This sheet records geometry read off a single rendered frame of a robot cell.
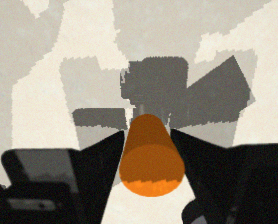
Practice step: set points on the orange knob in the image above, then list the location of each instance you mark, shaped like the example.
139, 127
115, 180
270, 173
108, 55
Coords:
150, 165

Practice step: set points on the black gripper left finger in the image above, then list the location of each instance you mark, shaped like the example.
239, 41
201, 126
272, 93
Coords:
89, 173

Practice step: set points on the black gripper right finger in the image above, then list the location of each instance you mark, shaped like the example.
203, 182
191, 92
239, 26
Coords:
218, 176

